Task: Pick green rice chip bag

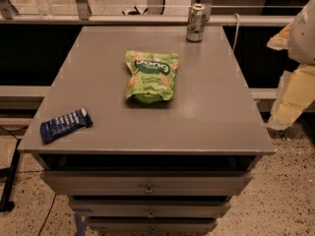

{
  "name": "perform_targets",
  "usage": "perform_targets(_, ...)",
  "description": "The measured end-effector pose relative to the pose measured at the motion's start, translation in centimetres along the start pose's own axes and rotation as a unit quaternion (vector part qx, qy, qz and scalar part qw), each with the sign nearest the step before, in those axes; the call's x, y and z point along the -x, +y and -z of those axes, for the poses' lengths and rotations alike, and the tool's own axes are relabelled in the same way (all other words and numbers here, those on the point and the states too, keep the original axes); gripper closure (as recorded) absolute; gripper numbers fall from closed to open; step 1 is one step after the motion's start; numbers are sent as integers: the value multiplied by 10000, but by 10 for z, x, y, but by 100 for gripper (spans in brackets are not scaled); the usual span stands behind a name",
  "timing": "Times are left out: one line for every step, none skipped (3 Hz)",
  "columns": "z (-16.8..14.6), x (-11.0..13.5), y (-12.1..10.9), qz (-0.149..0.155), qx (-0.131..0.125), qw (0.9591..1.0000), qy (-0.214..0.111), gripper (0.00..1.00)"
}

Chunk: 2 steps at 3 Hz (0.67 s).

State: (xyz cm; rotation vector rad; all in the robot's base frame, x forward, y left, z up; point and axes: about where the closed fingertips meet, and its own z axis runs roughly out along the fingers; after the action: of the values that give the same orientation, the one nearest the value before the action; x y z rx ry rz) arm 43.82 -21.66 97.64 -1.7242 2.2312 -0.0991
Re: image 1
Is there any grey drawer cabinet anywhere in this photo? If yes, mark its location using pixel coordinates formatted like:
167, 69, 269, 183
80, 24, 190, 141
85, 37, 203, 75
17, 25, 277, 236

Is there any white cable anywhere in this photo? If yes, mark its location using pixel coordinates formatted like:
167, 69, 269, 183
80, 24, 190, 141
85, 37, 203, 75
231, 12, 241, 52

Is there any black floor cable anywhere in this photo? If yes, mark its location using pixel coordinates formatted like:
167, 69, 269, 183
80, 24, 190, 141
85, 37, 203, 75
36, 194, 57, 236

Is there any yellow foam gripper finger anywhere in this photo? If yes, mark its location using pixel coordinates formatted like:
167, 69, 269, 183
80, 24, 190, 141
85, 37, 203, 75
267, 24, 292, 50
267, 64, 315, 131

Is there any black stand leg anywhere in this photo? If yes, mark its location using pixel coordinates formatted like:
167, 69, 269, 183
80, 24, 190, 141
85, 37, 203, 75
0, 139, 21, 212

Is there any green and white soda can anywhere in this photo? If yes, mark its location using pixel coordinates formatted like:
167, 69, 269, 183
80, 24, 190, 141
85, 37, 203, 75
186, 3, 206, 42

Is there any middle grey drawer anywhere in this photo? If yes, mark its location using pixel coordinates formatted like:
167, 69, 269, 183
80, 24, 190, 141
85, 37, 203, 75
69, 200, 230, 218

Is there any bottom grey drawer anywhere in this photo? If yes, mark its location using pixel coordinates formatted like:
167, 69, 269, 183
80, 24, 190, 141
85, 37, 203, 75
87, 217, 217, 233

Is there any top grey drawer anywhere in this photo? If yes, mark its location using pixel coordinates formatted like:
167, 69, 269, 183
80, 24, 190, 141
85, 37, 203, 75
41, 171, 253, 197

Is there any blue snack bar wrapper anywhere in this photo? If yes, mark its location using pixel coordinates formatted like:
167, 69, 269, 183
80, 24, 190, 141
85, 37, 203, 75
39, 107, 94, 144

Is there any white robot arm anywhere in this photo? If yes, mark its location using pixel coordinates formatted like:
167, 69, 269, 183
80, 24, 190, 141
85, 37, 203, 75
267, 0, 315, 130

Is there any green rice chip bag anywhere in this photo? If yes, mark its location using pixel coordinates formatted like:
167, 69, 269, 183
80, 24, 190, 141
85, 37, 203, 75
125, 50, 179, 104

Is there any grey drawer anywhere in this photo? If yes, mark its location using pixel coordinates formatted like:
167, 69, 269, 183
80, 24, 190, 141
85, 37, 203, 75
87, 217, 217, 233
69, 200, 230, 218
41, 171, 253, 197

